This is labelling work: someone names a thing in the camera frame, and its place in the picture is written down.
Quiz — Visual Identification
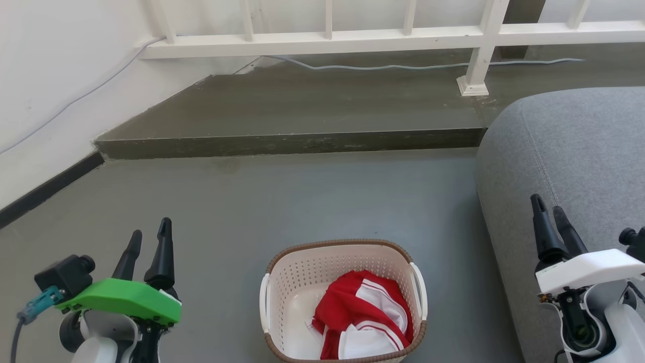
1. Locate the teal plug grey cable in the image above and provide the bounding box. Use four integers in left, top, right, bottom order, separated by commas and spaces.
10, 286, 65, 363

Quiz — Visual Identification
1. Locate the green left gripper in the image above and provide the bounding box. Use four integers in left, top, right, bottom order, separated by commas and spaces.
55, 218, 182, 326

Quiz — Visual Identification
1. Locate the red and white garment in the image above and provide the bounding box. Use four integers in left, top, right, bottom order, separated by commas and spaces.
311, 270, 414, 360

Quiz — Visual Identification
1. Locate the white railing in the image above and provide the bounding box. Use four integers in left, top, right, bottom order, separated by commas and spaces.
140, 0, 645, 97

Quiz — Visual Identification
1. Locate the cream laundry basket brown rim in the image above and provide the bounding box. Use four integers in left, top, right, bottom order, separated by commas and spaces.
259, 239, 428, 363

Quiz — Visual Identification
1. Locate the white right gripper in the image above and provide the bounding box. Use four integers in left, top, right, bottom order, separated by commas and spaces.
530, 194, 645, 295

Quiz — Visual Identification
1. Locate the dark brown post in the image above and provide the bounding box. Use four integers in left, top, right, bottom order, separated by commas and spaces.
498, 0, 547, 59

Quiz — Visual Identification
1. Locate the black baseboard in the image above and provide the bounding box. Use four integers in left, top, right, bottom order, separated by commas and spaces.
0, 151, 105, 230

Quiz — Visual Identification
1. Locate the light grey cable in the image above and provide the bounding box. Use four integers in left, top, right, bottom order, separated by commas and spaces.
0, 35, 585, 155

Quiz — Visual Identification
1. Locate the grey fabric sofa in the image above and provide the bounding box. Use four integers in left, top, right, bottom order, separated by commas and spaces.
476, 87, 645, 363

